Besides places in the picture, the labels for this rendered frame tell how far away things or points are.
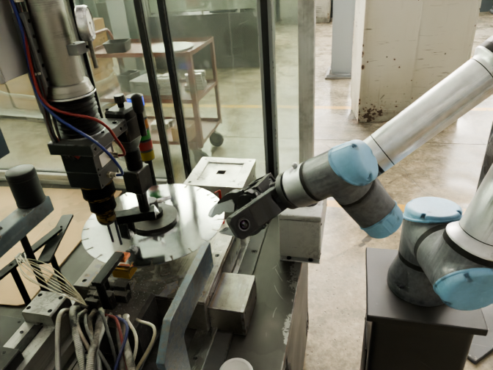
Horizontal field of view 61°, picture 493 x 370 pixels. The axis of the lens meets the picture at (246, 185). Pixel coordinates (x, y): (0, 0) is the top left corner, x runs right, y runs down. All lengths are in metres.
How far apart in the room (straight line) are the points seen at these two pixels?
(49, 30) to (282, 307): 0.74
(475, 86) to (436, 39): 3.13
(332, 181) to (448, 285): 0.31
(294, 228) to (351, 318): 1.02
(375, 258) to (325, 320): 0.88
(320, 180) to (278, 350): 0.41
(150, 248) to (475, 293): 0.64
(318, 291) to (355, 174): 1.50
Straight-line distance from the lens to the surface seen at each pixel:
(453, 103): 0.85
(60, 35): 0.69
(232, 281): 0.99
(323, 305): 2.07
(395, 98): 4.02
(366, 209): 0.73
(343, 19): 5.28
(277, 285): 1.08
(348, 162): 0.67
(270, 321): 1.00
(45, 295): 1.00
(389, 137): 0.84
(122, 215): 0.90
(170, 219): 0.97
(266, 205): 0.75
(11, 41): 0.71
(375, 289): 1.09
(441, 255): 0.88
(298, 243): 1.10
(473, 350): 2.02
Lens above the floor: 1.49
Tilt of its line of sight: 30 degrees down
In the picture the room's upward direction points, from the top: 5 degrees counter-clockwise
